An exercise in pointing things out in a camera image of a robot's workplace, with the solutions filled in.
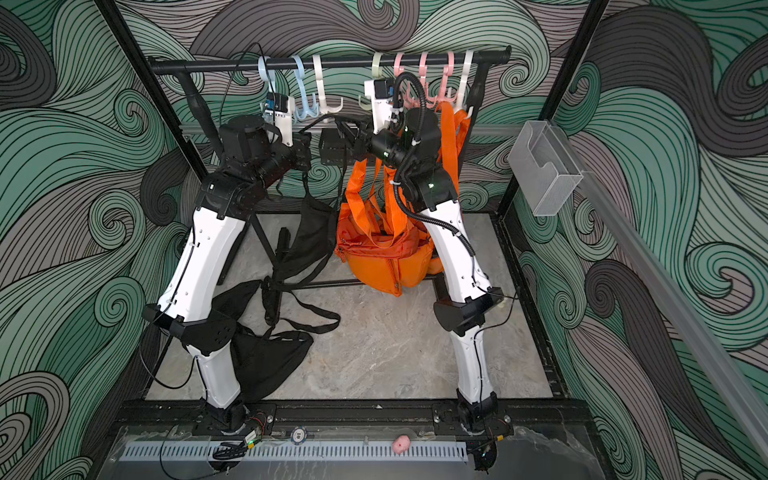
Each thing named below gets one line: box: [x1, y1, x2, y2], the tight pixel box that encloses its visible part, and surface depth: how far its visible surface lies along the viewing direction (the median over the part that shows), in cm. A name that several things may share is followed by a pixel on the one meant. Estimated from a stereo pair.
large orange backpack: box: [335, 207, 445, 297], surface depth 81 cm
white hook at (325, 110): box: [312, 54, 344, 116], surface depth 58 cm
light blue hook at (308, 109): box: [292, 55, 319, 121], surface depth 57 cm
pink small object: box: [392, 434, 411, 454], surface depth 70 cm
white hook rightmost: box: [454, 50, 474, 113], surface depth 59 cm
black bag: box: [261, 196, 340, 329], surface depth 92 cm
